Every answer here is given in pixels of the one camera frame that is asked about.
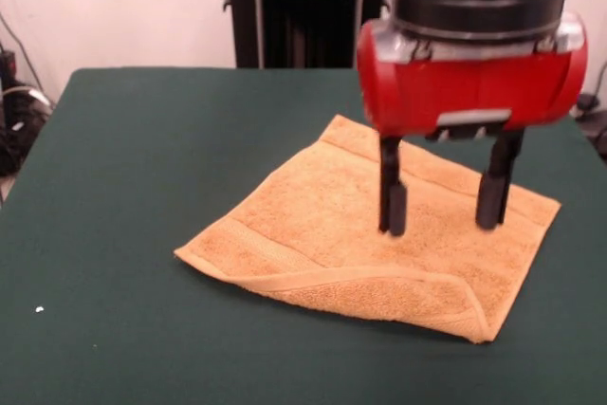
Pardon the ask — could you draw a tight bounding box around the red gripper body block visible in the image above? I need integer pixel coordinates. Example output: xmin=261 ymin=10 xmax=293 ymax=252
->
xmin=356 ymin=10 xmax=589 ymax=141

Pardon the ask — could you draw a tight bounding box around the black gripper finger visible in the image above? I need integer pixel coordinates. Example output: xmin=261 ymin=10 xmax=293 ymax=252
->
xmin=475 ymin=129 xmax=526 ymax=230
xmin=377 ymin=132 xmax=410 ymax=237

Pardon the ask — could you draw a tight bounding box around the tan terry towel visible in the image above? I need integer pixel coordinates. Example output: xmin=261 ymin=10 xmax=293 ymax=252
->
xmin=173 ymin=114 xmax=563 ymax=345

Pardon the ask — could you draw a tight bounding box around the black equipment base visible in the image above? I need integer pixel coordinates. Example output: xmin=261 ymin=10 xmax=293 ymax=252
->
xmin=577 ymin=109 xmax=607 ymax=159

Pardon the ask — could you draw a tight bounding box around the black stand column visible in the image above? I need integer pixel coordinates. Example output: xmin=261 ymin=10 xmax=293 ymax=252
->
xmin=222 ymin=0 xmax=393 ymax=69

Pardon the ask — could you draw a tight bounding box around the dark green table cloth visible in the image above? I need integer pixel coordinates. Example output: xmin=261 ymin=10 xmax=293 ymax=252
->
xmin=0 ymin=66 xmax=607 ymax=405

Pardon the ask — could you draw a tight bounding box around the black block with red dot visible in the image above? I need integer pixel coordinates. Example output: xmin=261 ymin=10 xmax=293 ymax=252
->
xmin=0 ymin=47 xmax=18 ymax=75

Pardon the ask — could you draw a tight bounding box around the black cable bundle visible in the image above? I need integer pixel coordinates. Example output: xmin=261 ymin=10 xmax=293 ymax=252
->
xmin=0 ymin=91 xmax=53 ymax=177

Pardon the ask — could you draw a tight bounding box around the white cable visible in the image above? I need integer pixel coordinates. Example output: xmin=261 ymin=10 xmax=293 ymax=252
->
xmin=0 ymin=85 xmax=52 ymax=110

